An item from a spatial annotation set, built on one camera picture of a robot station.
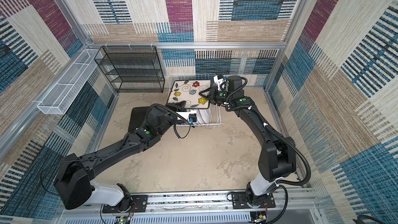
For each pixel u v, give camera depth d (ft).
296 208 2.34
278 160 1.45
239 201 2.39
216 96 2.34
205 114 3.07
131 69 3.59
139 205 2.40
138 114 3.47
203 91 2.54
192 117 2.14
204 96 2.45
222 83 2.44
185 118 1.96
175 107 2.16
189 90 2.66
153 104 1.96
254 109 1.84
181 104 2.39
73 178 1.33
